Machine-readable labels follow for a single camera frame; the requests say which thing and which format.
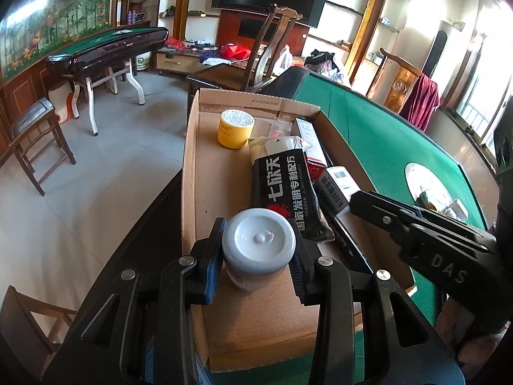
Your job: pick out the yellow round tin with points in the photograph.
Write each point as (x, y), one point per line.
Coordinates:
(235, 132)

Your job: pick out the small dark wooden chair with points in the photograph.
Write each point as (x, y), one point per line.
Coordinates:
(34, 128)

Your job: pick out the green felt mahjong table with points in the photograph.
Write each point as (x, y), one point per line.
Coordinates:
(380, 136)

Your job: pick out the brown wooden chair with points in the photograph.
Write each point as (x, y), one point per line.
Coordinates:
(28, 329)

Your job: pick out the dark wooden armchair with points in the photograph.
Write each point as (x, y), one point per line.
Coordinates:
(224, 78)

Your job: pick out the flower wall mural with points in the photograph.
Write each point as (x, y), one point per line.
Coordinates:
(48, 20)

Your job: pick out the mahjong table with white legs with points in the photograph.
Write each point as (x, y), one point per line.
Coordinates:
(108, 44)

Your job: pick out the white bucket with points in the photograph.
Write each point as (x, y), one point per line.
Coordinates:
(143, 63)

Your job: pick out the white plastic bottle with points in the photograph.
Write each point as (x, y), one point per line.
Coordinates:
(258, 240)

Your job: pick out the small white box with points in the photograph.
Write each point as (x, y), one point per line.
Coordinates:
(456, 209)

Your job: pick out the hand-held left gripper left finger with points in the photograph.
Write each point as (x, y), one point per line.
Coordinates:
(210, 276)

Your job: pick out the orange and white board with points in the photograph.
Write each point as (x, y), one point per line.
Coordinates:
(64, 102)

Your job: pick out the dark red cloth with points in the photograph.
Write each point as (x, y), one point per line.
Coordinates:
(423, 102)

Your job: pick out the grey box with red stripe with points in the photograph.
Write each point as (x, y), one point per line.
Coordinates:
(312, 140)

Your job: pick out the black snack packet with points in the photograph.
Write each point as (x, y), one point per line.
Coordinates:
(284, 184)

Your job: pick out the brown cardboard box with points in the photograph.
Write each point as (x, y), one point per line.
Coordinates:
(240, 329)

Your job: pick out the barred window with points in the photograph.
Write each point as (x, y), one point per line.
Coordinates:
(477, 116)

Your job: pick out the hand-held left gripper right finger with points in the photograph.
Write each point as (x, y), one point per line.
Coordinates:
(298, 284)

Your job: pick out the black tube with green caps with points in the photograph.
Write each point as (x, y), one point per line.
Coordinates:
(352, 248)

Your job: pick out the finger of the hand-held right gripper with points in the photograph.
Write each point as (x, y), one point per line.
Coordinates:
(376, 208)
(441, 264)

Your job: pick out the light wooden chair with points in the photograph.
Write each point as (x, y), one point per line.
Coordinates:
(400, 84)

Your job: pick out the red plastic bag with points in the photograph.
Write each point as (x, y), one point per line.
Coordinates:
(234, 52)

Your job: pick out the white box with barcode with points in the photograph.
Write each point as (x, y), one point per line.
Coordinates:
(338, 182)

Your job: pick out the round table centre plate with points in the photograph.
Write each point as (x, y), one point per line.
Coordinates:
(421, 176)

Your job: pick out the wooden wall shelf unit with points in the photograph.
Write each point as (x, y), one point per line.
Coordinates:
(360, 20)

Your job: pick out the white plastic bag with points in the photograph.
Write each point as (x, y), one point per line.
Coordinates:
(284, 60)

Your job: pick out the clear plastic packet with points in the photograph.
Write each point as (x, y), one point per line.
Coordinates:
(280, 128)

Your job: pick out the low wooden television cabinet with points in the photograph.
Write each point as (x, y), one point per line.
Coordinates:
(176, 62)

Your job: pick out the pile of dark clothes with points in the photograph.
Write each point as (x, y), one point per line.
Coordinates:
(326, 66)

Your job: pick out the tall black board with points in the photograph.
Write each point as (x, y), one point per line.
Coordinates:
(436, 52)

